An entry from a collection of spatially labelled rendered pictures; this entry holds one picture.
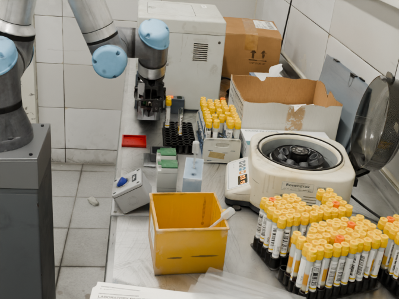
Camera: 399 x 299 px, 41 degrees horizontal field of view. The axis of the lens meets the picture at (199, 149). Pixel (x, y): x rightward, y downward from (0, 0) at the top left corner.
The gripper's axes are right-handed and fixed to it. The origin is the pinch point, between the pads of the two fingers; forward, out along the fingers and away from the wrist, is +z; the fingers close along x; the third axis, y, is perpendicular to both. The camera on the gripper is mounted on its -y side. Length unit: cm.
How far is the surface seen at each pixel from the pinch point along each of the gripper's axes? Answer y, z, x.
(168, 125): 6.0, -1.5, 5.9
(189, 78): -15.5, 1.6, 12.7
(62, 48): -115, 92, -45
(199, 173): 39.3, -28.8, 10.2
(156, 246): 60, -37, 1
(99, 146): -86, 143, -24
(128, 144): 15.1, -4.1, -5.4
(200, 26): -23.9, -12.7, 15.0
